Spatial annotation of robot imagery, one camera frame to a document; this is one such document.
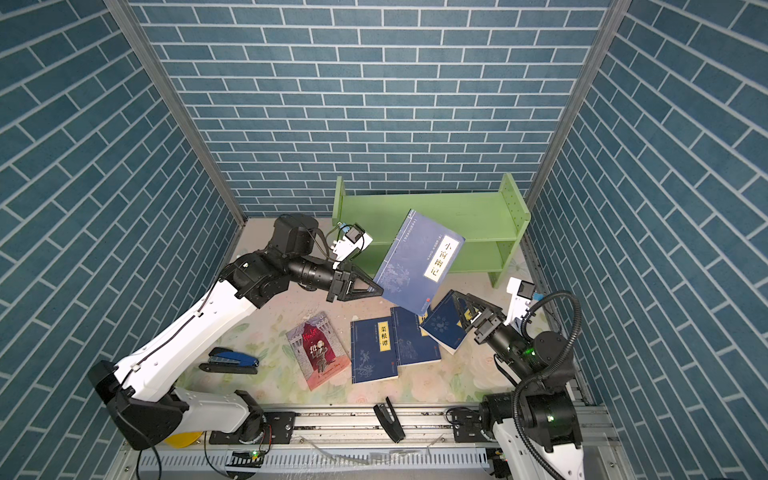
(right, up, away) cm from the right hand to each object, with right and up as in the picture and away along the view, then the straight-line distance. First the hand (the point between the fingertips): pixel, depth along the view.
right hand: (454, 295), depth 59 cm
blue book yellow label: (-19, -21, +26) cm, 39 cm away
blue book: (+3, -14, +30) cm, 33 cm away
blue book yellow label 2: (-8, -20, +28) cm, 35 cm away
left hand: (-15, +1, -2) cm, 16 cm away
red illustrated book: (-35, -21, +27) cm, 49 cm away
